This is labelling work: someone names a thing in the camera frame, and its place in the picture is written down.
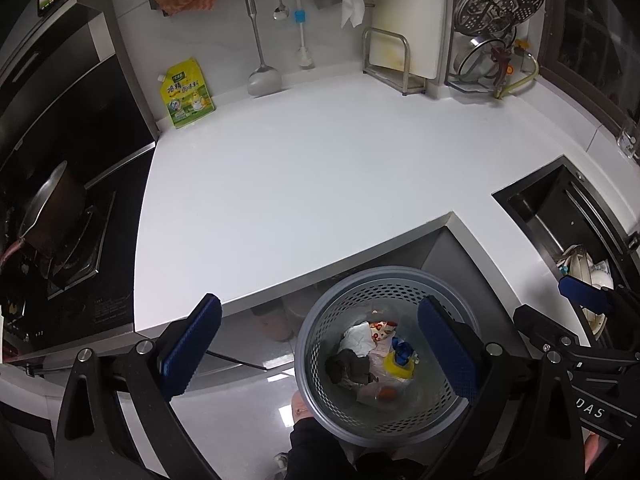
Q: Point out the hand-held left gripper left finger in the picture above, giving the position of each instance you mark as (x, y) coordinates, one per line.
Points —
(192, 340)

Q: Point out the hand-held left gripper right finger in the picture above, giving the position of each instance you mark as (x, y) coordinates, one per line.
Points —
(447, 345)

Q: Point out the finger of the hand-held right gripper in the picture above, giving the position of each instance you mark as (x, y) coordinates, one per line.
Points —
(532, 322)
(582, 292)

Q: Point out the clear plastic bag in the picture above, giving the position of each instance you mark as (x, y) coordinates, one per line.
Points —
(376, 367)

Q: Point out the orange peel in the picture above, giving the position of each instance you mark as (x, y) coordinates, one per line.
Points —
(386, 392)

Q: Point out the white tissue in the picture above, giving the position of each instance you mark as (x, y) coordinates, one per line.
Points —
(357, 337)

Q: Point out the black cloth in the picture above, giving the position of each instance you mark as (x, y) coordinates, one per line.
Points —
(350, 367)

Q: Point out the grey perforated plastic basket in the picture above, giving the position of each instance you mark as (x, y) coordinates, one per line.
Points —
(320, 320)

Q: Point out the person's right hand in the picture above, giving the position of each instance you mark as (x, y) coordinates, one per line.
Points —
(595, 452)

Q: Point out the white bowl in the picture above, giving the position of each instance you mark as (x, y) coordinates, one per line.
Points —
(600, 276)

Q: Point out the black sink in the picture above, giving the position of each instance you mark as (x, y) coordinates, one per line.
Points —
(540, 215)

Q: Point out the black gas stove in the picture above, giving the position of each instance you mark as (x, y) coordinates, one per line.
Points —
(110, 300)

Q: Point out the brown cooking pot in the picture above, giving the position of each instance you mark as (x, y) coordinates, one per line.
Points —
(55, 215)

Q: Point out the yellow seasoning pouch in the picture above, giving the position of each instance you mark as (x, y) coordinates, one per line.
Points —
(187, 97)

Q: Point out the brown gas valve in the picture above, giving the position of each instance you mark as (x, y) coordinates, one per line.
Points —
(501, 62)

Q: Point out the dark window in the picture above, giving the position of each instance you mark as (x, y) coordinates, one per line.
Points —
(590, 35)

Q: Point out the black range hood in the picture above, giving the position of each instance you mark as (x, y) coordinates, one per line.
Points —
(75, 110)

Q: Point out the steel spatula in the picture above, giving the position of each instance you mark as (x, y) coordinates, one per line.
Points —
(264, 82)

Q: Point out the steel cutting board rack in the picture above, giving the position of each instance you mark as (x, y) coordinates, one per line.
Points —
(406, 65)

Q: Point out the perforated steel steamer plate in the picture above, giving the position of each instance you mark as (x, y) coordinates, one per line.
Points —
(495, 5)

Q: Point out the white cutting board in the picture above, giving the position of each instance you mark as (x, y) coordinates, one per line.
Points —
(415, 10)

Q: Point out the white brush with blue band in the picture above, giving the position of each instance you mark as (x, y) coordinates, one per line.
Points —
(299, 16)

